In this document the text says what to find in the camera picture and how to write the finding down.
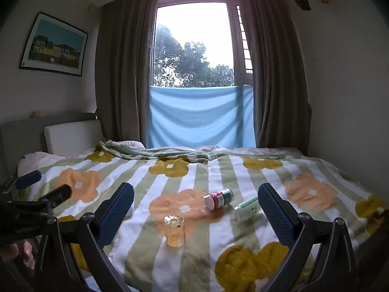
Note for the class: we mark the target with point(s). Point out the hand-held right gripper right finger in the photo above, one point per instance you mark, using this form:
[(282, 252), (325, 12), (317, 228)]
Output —
[(276, 216)]

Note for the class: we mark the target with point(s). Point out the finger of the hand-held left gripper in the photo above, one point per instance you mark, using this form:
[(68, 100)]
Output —
[(57, 194), (29, 178)]

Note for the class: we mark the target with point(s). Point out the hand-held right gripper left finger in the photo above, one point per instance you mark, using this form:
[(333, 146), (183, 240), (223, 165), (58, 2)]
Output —
[(117, 208)]

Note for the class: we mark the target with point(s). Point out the clear green-capped tube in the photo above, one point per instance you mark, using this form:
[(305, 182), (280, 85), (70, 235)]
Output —
[(245, 210)]

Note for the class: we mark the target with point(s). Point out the amber perfume bottle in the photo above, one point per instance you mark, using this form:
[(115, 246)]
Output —
[(174, 229)]

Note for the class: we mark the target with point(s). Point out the person's left hand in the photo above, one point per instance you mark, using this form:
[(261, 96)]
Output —
[(21, 254)]

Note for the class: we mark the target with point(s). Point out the pale pink pillow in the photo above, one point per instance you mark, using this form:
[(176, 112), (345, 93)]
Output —
[(36, 159)]

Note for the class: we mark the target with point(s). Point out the grey bed headboard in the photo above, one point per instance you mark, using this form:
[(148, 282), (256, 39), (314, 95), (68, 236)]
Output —
[(21, 137)]

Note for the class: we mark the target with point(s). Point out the white cushion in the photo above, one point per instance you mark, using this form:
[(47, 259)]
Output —
[(73, 135)]

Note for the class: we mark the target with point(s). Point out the floral striped blanket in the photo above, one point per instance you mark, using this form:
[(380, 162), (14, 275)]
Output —
[(194, 173)]

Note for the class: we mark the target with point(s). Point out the light blue cloth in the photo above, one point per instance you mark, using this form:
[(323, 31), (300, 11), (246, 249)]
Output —
[(200, 115)]

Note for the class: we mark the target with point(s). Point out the grey-brown curtain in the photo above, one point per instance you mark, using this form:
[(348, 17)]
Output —
[(273, 73), (124, 73)]

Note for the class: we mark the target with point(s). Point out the white framed window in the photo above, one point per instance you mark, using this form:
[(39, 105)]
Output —
[(194, 30)]

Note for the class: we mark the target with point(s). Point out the framed wall picture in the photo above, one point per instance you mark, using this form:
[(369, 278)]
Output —
[(54, 44)]

